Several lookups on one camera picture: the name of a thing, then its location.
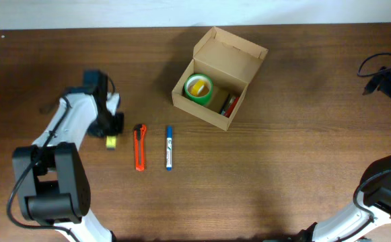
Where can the yellow highlighter pen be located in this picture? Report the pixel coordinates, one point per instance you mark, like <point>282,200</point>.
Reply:
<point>111,142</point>

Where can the red black stapler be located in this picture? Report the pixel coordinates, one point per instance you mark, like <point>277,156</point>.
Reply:
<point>229,105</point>

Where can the small yellow tape roll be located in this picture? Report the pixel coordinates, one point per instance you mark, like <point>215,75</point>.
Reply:
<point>197,88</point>

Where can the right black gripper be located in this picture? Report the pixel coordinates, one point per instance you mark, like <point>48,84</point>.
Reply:
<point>389,78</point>

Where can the blue white marker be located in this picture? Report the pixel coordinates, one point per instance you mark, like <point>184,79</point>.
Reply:
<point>169,149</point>

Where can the green tape roll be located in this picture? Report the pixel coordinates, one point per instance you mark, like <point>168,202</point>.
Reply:
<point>206,93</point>

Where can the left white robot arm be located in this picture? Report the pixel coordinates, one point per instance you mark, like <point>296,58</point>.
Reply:
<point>51,190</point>

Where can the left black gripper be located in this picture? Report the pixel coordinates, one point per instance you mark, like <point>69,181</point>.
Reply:
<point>117,126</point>

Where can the orange utility knife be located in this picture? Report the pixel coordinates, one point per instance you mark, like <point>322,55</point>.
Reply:
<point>139,133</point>

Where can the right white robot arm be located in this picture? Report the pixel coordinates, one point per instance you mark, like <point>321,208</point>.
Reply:
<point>371,204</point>

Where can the brown cardboard box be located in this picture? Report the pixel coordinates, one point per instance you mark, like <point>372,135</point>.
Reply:
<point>231,62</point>

